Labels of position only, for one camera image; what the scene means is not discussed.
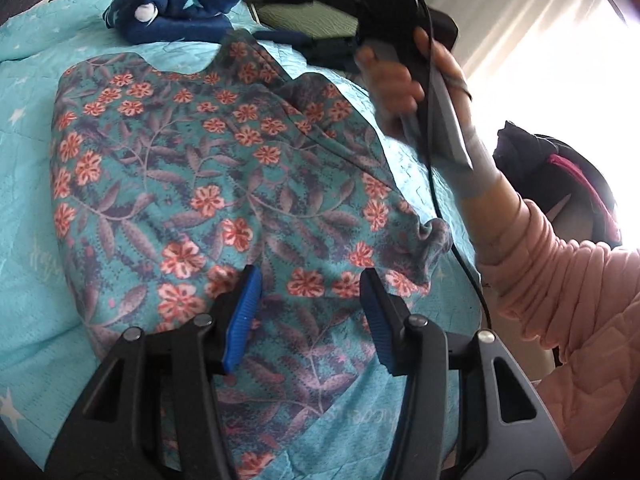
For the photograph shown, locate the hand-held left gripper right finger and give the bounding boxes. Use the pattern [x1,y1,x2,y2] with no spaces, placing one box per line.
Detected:
[360,268,574,480]

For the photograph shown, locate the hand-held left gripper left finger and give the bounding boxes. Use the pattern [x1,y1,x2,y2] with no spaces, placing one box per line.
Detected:
[45,265,263,480]

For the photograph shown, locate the teal floral garment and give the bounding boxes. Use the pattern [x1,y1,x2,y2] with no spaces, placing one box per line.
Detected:
[50,40,453,480]

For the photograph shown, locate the person's right forearm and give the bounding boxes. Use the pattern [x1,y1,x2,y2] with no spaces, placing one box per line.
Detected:
[457,175,640,471]

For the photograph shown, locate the person's right hand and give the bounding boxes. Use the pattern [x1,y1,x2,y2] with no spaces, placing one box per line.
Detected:
[354,27,501,200]

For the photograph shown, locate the green bed cushion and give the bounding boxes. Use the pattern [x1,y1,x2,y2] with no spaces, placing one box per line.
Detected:
[250,0,361,41]

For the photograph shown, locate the grey curtain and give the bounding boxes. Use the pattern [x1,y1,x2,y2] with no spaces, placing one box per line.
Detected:
[415,0,626,136]

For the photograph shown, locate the navy star garment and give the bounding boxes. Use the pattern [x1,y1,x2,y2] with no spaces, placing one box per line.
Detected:
[102,0,241,45]

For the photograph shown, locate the dark bag with pink trim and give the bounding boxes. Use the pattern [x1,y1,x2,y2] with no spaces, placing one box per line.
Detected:
[492,120,623,251]

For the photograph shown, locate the turquoise star blanket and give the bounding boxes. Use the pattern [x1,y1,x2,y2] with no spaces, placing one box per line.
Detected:
[0,0,486,480]

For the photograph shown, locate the black cable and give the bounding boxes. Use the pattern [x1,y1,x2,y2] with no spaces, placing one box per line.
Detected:
[407,0,493,333]

